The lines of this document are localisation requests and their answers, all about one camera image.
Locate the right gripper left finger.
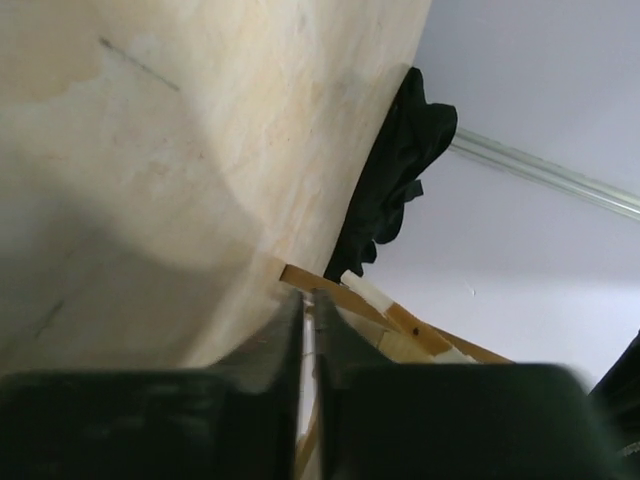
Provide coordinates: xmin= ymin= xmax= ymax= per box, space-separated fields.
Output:
xmin=1 ymin=292 xmax=304 ymax=479

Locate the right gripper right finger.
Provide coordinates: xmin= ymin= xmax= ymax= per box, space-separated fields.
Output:
xmin=313 ymin=290 xmax=625 ymax=479

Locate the wooden pet bed frame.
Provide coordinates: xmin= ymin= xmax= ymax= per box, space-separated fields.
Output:
xmin=280 ymin=264 xmax=508 ymax=479

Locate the bear print white cushion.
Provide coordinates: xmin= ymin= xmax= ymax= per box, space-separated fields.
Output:
xmin=341 ymin=271 xmax=480 ymax=364

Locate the black cloth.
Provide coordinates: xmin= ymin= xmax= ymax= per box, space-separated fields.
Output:
xmin=323 ymin=67 xmax=458 ymax=283

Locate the left aluminium corner rail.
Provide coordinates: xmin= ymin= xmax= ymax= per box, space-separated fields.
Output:
xmin=451 ymin=128 xmax=639 ymax=221

